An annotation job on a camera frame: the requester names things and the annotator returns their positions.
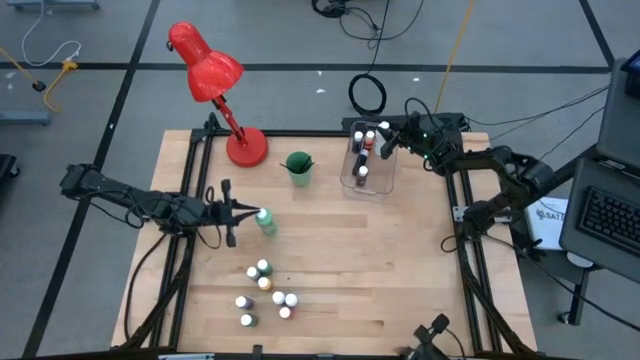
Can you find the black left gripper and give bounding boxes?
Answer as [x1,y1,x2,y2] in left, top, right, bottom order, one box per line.
[196,178,262,249]

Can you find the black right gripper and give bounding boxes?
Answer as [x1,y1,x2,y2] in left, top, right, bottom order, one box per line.
[379,110,451,174]

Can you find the tall green squeeze bottle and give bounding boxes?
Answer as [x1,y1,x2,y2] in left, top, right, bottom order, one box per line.
[254,207,279,238]

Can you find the clear plastic bin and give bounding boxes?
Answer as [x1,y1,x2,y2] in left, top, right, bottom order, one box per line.
[339,121,400,196]

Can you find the black power strip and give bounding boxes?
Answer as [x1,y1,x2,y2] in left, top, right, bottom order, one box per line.
[341,112,469,135]

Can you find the green plastic cup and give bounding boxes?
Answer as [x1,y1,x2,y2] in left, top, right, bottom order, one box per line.
[285,151,315,189]

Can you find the red desk lamp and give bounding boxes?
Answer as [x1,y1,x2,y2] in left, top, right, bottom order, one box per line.
[166,20,270,169]

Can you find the white printed box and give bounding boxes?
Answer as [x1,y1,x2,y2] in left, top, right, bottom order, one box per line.
[523,195,571,252]

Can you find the grey laptop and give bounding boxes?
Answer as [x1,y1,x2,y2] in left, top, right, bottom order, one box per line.
[558,57,640,285]

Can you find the grey cart base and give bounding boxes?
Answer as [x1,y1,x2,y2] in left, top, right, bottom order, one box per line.
[0,110,54,126]

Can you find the black caster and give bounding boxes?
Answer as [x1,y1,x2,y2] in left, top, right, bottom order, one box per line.
[0,153,20,180]

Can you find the coiled black cable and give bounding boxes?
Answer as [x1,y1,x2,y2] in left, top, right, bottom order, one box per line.
[347,73,388,118]

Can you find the black aluminium table frame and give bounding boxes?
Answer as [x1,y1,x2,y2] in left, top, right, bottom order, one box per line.
[117,112,539,360]

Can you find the yellow hanging cable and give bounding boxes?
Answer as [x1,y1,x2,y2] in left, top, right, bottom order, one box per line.
[433,0,476,115]

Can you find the black floor cable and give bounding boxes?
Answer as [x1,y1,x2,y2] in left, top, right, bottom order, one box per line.
[310,0,426,76]

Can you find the yellow floor cable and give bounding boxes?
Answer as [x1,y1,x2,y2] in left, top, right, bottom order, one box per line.
[0,47,80,112]

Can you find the white floor cable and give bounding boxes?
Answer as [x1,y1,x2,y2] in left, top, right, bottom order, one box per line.
[20,0,82,68]

